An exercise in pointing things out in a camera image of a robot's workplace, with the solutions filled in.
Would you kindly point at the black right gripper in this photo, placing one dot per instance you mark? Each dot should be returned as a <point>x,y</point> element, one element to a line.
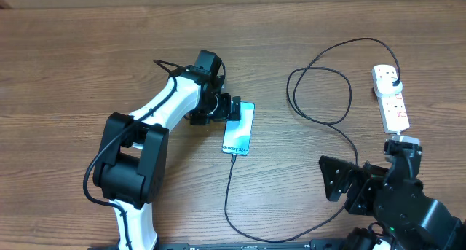
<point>356,201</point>

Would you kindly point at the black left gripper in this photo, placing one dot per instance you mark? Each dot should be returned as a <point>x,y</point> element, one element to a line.
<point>223,113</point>

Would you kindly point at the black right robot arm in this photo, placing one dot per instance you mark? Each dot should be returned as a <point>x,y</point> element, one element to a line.
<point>395,198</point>

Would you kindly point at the white power extension strip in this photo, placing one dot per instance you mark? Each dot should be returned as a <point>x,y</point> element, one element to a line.
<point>392,108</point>

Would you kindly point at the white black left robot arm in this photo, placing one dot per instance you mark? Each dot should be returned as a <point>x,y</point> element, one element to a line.
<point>128,170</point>

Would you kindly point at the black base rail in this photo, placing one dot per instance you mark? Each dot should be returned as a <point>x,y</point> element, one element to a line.
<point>315,244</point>

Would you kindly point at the Samsung Galaxy smartphone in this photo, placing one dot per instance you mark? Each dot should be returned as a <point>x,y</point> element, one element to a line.
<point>237,134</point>

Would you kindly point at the white charger adapter plug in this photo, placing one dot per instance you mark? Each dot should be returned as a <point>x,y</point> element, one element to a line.
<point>387,87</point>

